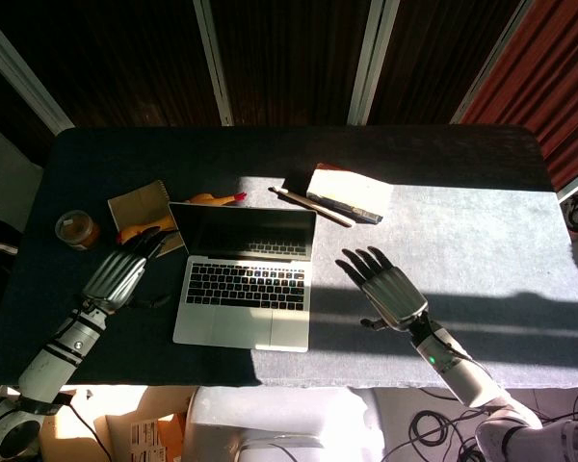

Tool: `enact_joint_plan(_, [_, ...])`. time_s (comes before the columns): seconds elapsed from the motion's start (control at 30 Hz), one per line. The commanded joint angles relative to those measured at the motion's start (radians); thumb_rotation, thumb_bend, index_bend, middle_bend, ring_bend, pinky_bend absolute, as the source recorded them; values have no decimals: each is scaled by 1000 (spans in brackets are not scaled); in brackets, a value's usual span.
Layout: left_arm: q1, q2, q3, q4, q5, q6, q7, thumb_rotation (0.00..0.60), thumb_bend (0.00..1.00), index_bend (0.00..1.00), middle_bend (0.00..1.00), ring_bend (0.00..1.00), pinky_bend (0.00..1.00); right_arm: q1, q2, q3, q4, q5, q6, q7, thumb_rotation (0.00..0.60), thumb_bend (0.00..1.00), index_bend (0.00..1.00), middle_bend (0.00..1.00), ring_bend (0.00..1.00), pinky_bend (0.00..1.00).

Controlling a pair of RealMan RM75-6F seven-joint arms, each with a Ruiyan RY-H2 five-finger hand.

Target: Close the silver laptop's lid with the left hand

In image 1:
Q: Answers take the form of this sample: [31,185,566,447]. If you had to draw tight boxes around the red curtain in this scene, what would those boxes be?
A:
[460,0,578,193]

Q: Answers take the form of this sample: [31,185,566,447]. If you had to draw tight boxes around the dark grey table cloth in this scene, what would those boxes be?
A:
[0,125,578,389]

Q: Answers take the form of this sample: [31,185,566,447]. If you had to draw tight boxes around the silver open laptop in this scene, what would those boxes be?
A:
[167,201,318,353]

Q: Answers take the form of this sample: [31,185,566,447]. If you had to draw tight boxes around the brown spiral notebook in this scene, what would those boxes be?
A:
[107,179,186,259]

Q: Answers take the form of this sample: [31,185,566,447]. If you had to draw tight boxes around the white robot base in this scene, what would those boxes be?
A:
[182,385,385,462]

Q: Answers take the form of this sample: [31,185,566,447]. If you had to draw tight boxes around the orange lidded jar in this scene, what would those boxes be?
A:
[54,209,101,252]

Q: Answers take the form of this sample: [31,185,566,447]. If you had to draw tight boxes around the wooden stick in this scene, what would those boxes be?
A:
[268,186,357,229]

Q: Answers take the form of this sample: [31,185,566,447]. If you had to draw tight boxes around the black floor cables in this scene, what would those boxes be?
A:
[380,384,578,462]

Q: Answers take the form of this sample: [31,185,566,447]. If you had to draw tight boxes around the yellow rubber chicken toy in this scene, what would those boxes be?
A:
[116,191,249,245]

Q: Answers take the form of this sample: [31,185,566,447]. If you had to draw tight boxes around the white book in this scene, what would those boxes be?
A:
[281,163,395,225]

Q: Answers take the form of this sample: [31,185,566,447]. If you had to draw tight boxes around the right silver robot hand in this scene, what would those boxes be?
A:
[334,245,429,332]

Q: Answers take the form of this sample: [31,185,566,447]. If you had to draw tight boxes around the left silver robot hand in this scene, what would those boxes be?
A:
[81,227,172,313]

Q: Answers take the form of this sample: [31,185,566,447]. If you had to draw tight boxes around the cardboard box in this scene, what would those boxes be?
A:
[39,385,194,462]

